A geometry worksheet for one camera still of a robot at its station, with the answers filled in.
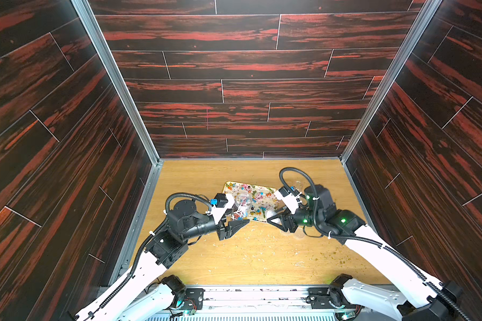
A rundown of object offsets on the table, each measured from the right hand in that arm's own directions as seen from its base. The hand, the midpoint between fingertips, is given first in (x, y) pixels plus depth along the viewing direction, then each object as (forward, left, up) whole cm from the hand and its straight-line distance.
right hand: (274, 213), depth 73 cm
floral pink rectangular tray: (+18, +5, -21) cm, 28 cm away
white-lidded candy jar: (+16, +13, -21) cm, 29 cm away
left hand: (-7, +11, +10) cm, 16 cm away
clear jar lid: (-2, +2, +3) cm, 4 cm away
